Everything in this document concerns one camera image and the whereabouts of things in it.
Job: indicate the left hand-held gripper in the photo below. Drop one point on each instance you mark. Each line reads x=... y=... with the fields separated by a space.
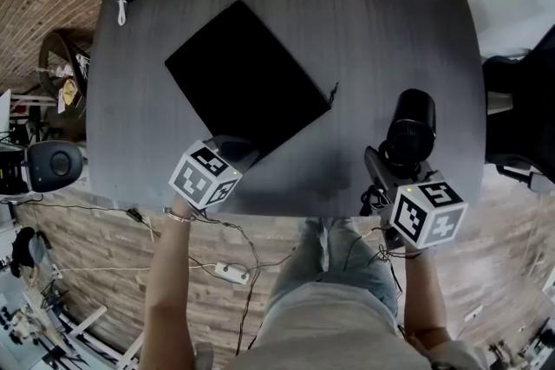
x=199 y=177

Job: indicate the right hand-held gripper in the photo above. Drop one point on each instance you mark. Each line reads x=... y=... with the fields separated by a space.
x=429 y=216

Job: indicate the person's right forearm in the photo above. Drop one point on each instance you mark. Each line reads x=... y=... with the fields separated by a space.
x=422 y=294

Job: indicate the person's left forearm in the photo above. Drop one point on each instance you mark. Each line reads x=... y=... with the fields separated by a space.
x=169 y=281

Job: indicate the person's blue jeans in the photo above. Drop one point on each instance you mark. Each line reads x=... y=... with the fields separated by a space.
x=347 y=260

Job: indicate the white power strip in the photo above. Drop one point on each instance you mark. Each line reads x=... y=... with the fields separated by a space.
x=232 y=272

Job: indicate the black office chair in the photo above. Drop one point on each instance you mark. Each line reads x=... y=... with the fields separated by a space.
x=520 y=108

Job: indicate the person's grey shirt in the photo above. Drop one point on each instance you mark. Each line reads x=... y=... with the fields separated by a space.
x=338 y=333

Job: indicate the yellow snack packet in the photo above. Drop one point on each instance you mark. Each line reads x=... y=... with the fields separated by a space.
x=69 y=91

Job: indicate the white black mobile robot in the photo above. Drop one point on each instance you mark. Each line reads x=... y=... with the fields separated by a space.
x=54 y=164

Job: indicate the white desk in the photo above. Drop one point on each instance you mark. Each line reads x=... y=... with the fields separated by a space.
x=5 y=104

